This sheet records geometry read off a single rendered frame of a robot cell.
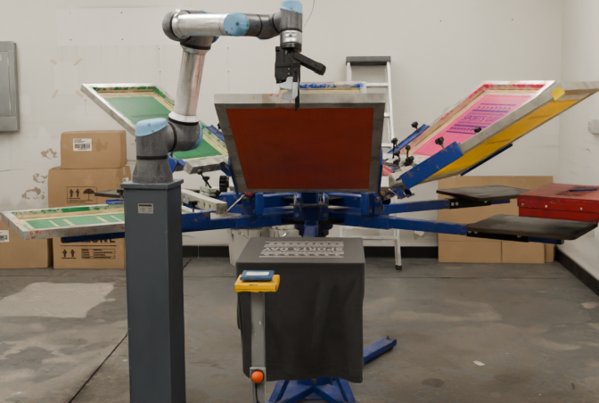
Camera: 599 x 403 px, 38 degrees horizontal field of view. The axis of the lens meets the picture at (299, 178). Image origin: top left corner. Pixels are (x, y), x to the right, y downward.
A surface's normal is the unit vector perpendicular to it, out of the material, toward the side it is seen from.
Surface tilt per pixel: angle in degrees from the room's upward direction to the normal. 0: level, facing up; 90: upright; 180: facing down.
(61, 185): 90
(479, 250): 75
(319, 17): 90
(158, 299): 90
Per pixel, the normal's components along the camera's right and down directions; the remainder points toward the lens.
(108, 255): -0.03, 0.11
